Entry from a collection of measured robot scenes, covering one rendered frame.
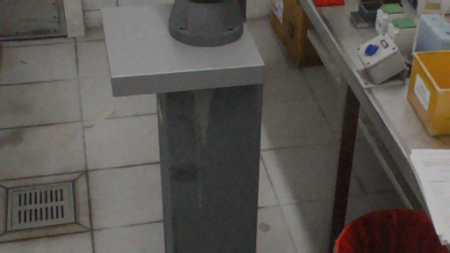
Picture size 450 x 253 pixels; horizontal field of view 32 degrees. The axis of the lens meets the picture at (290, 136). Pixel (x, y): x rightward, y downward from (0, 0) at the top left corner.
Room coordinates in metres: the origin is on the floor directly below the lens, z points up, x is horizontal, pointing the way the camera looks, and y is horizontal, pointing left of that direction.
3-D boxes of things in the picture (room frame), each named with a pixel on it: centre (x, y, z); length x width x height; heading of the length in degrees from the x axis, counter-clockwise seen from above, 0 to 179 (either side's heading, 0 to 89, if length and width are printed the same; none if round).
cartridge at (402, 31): (1.44, -0.22, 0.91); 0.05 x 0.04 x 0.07; 107
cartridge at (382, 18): (1.50, -0.20, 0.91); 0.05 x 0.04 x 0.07; 107
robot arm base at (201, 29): (1.40, 0.19, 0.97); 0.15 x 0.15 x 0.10
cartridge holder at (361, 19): (1.56, -0.17, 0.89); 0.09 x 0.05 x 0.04; 106
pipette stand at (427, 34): (1.37, -0.28, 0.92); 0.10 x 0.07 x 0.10; 19
